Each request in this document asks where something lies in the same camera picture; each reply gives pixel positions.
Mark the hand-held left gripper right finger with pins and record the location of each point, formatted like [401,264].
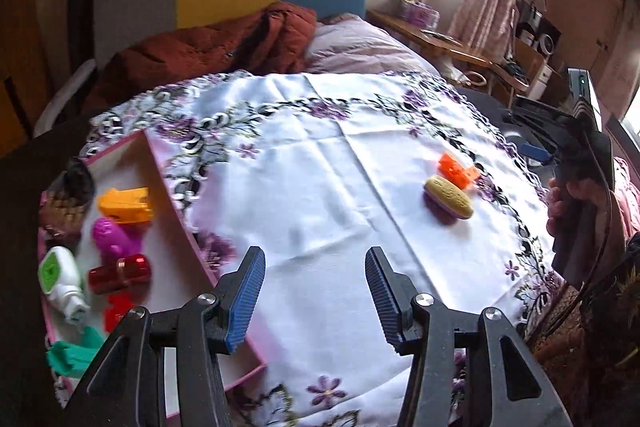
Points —
[387,302]

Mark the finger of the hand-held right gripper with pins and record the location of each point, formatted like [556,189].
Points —
[535,152]
[542,113]

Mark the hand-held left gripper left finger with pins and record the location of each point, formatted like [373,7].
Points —
[245,302]

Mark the small orange plastic toy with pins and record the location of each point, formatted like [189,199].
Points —
[457,169]

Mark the pink-rimmed white tray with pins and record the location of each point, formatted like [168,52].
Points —
[172,257]

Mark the small red plastic piece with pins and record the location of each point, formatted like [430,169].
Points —
[119,309]

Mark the red cylinder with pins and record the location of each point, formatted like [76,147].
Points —
[120,274]

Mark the magenta plastic bottle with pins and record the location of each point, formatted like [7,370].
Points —
[112,239]

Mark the orange plastic clip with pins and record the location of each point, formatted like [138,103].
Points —
[125,206]

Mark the green plastic clip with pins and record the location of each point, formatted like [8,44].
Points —
[70,354]

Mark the white bottle with green label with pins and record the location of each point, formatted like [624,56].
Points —
[57,277]

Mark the brown scalp massager comb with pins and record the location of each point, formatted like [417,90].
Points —
[62,217]

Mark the dark jar with black lid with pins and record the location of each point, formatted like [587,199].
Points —
[75,179]

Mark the person's right hand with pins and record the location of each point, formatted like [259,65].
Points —
[556,209]

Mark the wooden shelf unit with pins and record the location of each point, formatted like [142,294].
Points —
[537,42]

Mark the white floral tablecloth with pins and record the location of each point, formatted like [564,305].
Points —
[325,187]

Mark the wooden bedside desk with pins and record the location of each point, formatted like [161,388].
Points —
[430,42]

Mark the pink storage box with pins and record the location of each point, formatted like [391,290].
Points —
[420,11]

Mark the pale pink quilt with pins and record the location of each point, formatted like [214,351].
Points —
[360,44]

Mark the person's dark patterned clothing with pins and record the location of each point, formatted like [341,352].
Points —
[600,357]

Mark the rust brown quilted jacket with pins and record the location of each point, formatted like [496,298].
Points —
[200,52]

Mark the white padded armrest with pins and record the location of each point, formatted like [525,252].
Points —
[65,99]

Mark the wooden wardrobe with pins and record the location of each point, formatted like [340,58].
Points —
[20,72]

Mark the black rolled mat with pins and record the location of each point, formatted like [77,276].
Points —
[82,7]

